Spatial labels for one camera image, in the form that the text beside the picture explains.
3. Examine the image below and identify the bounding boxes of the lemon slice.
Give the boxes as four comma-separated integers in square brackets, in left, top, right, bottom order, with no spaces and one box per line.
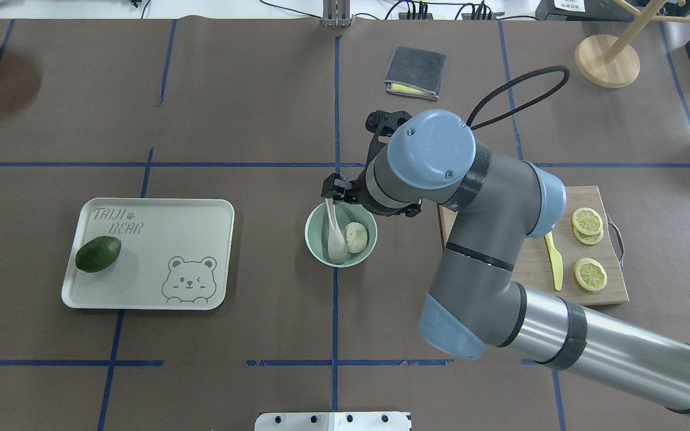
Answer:
[573,257,608,292]
[571,207,603,236]
[573,229,604,245]

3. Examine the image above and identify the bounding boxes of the green avocado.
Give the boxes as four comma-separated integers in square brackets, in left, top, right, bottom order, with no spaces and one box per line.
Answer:
[75,236,122,273]

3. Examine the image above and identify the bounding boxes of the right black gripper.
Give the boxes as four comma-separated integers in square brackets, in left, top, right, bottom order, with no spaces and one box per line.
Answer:
[321,170,422,217]

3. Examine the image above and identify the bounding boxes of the cream bear tray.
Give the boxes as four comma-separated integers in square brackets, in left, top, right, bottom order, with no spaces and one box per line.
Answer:
[61,198,235,311]

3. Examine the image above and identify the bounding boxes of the wooden cutting board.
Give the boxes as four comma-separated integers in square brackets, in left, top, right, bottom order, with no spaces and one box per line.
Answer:
[438,186,630,306]

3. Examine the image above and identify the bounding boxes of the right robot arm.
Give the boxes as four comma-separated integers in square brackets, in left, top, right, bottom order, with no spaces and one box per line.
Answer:
[322,110,690,418]

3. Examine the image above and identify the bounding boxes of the wooden mug tree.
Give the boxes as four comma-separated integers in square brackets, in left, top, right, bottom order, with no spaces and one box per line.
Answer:
[573,1,690,89]

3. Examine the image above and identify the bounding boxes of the white ceramic spoon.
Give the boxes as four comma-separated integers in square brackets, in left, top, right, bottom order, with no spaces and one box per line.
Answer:
[324,199,349,265]

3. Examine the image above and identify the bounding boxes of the grey folded cloth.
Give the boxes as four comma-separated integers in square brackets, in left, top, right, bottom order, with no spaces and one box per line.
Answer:
[383,45,447,101]

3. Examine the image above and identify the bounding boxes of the light green bowl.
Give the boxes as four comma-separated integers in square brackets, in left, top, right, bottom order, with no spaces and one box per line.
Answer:
[304,202,378,268]

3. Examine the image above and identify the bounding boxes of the aluminium frame post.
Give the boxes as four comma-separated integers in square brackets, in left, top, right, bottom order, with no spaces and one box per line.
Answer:
[322,0,353,28]

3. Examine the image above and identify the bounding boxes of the yellow plastic knife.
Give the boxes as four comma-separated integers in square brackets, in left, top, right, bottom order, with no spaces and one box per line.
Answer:
[544,232,564,292]

